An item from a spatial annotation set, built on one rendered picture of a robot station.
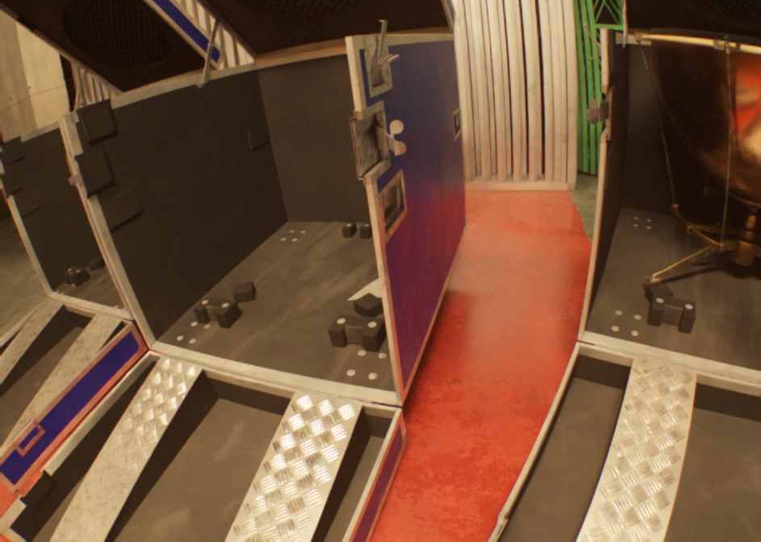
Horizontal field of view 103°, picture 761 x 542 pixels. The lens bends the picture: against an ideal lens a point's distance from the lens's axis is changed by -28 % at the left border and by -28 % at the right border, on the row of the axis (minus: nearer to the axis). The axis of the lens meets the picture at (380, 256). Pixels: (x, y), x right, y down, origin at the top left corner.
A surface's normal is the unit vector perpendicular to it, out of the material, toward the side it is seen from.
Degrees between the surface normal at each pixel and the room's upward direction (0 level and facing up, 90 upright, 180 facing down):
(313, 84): 90
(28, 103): 90
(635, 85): 90
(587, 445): 2
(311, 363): 0
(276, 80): 90
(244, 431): 1
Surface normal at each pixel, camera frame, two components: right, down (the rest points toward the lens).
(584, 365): -0.56, 0.47
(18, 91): -0.24, 0.48
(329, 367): -0.12, -0.87
